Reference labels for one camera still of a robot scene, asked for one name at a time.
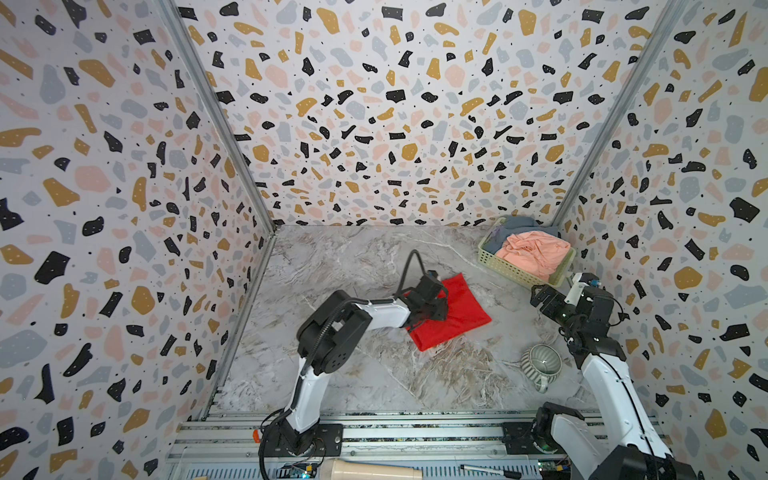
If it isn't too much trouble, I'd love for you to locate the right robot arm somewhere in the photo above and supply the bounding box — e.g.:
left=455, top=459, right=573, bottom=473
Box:
left=531, top=274, right=696, bottom=479

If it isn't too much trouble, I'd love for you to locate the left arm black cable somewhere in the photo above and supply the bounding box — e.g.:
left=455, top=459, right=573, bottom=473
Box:
left=256, top=249, right=430, bottom=480

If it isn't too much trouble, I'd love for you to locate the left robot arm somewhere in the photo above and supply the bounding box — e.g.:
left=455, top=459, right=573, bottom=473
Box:
left=277, top=271, right=448, bottom=454

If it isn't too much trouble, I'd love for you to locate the grey-blue t shirt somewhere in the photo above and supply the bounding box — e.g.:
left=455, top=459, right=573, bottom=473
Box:
left=480, top=215, right=561, bottom=254

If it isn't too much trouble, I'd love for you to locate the right aluminium corner post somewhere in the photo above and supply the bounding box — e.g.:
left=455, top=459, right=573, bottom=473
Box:
left=550, top=0, right=688, bottom=227

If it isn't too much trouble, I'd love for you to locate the pale green plastic basket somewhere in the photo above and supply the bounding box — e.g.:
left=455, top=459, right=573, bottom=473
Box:
left=477, top=230, right=575, bottom=288

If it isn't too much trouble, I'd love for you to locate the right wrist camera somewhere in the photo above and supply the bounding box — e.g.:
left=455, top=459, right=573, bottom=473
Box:
left=565, top=272, right=601, bottom=306

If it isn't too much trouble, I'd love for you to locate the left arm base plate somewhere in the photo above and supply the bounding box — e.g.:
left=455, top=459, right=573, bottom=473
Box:
left=261, top=421, right=344, bottom=458

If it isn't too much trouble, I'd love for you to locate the aluminium corner post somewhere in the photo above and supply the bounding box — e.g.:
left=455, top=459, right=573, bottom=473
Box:
left=155, top=0, right=276, bottom=238
left=550, top=0, right=688, bottom=227

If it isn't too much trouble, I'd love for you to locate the beige cylinder roll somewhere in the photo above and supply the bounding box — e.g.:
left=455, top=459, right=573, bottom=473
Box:
left=316, top=459, right=423, bottom=480

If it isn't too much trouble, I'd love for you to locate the aluminium rail frame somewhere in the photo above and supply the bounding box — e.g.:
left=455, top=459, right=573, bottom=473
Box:
left=164, top=409, right=679, bottom=480

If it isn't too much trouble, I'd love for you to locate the left aluminium corner post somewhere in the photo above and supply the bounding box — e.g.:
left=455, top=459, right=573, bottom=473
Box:
left=155, top=0, right=276, bottom=238

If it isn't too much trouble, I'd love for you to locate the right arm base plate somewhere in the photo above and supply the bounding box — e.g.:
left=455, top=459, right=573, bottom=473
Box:
left=501, top=420, right=565, bottom=455

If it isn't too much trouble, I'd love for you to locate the pink t shirt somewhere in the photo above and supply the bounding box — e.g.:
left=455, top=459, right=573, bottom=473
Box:
left=495, top=231, right=571, bottom=280

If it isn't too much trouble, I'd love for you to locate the green circuit board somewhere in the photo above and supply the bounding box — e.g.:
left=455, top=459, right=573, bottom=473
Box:
left=277, top=462, right=319, bottom=479

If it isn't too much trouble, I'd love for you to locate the red t shirt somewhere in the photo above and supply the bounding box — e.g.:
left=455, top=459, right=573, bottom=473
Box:
left=409, top=274, right=492, bottom=352

